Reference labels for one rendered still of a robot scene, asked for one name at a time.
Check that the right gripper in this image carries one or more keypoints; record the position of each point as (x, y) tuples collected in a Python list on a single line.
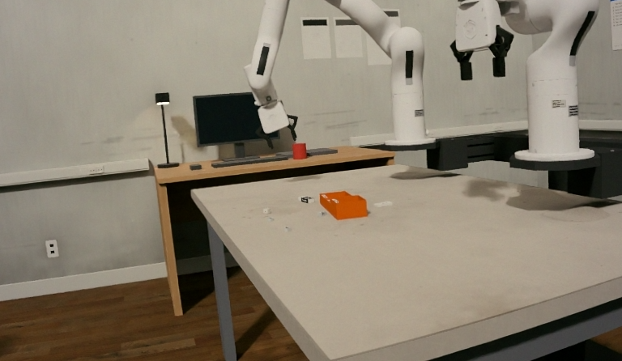
[(272, 119)]

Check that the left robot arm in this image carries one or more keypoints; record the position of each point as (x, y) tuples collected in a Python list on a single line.
[(552, 104)]

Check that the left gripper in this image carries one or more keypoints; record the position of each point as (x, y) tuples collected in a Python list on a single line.
[(479, 26)]

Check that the orange open-top bin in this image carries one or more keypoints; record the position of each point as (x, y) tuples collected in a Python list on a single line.
[(343, 205)]

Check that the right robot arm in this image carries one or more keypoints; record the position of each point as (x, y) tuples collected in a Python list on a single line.
[(407, 62)]

